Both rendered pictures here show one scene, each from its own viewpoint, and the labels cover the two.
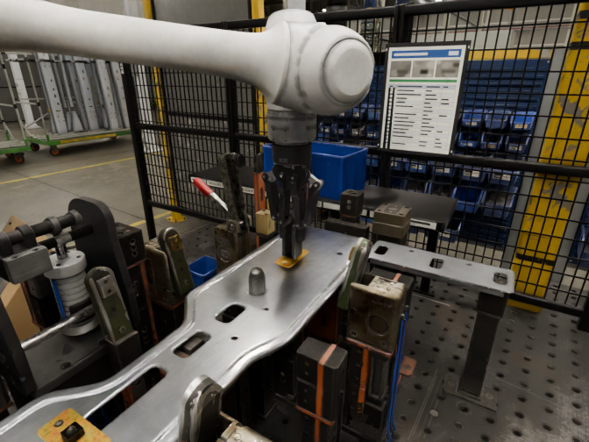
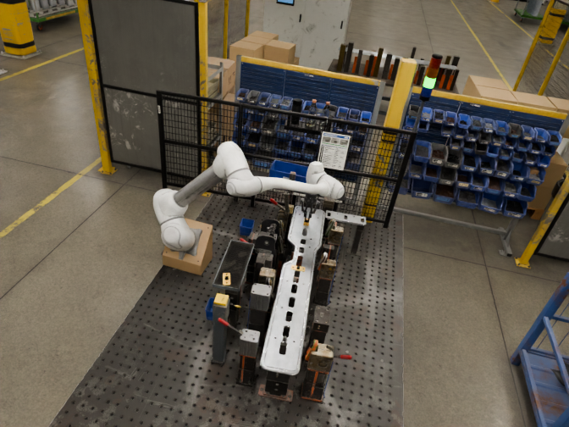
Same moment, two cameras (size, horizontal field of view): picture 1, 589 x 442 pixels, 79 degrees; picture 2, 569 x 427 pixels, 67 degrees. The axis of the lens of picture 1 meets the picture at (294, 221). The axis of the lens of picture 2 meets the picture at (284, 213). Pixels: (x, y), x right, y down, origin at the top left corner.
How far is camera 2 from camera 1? 2.26 m
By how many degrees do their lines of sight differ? 26
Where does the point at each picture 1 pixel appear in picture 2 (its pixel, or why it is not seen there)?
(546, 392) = (372, 248)
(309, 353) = (327, 247)
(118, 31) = (293, 186)
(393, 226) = (330, 204)
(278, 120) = not seen: hidden behind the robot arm
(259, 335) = (314, 245)
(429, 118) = (336, 158)
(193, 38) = (312, 189)
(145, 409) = (305, 263)
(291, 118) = not seen: hidden behind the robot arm
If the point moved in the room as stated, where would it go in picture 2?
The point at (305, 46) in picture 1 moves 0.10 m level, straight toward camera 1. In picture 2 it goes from (333, 189) to (340, 198)
